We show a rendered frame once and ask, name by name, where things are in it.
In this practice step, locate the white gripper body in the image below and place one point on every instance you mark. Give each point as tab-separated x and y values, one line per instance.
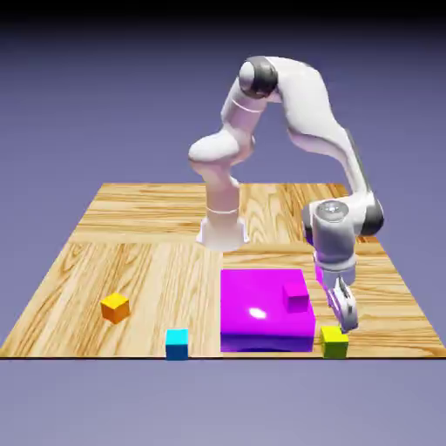
343	306

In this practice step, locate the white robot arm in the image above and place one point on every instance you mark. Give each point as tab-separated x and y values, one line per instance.
313	104

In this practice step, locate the small yellow cube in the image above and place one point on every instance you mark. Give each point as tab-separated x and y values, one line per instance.
333	343

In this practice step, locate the small magenta cube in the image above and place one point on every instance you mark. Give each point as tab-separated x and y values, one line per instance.
296	296

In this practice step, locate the small cyan cube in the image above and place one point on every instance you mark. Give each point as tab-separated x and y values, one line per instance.
177	343

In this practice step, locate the small orange cube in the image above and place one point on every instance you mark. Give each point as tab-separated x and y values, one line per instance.
115	308

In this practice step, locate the large magenta box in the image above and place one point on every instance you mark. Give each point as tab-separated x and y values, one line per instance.
258	306

